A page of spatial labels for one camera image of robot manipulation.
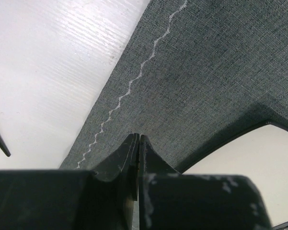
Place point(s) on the dark grey cloth placemat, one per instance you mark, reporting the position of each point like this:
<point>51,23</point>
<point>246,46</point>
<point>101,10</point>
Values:
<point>194,74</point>

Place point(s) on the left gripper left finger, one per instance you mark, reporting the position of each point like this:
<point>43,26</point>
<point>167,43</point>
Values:
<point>98,199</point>

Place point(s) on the white square plate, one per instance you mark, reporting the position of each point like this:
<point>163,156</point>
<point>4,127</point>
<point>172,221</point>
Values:
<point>262,155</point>

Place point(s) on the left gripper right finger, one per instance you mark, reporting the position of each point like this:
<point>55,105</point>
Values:
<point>169,200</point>

